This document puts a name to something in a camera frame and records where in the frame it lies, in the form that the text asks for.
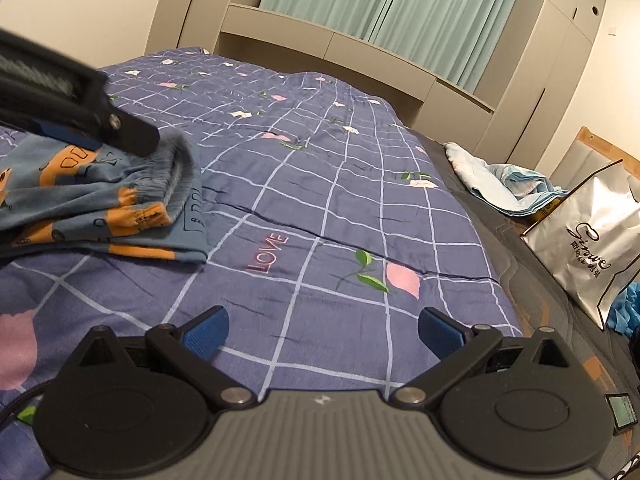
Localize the beige headboard cabinet unit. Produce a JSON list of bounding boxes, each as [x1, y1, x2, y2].
[[145, 0, 609, 182]]

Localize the silver shopping bag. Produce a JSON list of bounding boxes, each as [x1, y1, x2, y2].
[[520, 159, 640, 330]]

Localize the black cable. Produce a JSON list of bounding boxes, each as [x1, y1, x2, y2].
[[0, 382, 53, 428]]

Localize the light blue white cloth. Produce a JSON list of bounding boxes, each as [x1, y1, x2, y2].
[[444, 141, 569, 219]]

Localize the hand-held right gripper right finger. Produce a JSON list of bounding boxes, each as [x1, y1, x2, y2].
[[392, 306, 584, 409]]

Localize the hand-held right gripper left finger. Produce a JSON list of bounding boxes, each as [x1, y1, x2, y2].
[[65, 305, 256, 408]]

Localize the yellow box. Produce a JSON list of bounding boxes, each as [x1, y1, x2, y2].
[[530, 199, 569, 229]]

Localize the blue orange printed pants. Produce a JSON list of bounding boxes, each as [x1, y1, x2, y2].
[[0, 127, 209, 267]]

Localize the pale green curtain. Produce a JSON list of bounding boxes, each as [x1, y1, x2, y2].
[[260, 0, 569, 98]]

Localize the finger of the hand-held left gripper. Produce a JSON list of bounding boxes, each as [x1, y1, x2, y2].
[[0, 106, 102, 152], [87, 92, 161, 159]]

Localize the purple checked floral blanket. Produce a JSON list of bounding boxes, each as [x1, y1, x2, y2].
[[0, 47, 524, 480]]

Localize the wooden framed board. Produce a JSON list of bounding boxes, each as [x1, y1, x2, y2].
[[547, 126, 640, 221]]

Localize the small black screen device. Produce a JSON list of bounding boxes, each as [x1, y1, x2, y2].
[[604, 392, 640, 434]]

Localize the bright blue cloth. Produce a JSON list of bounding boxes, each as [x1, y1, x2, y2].
[[606, 281, 640, 337]]

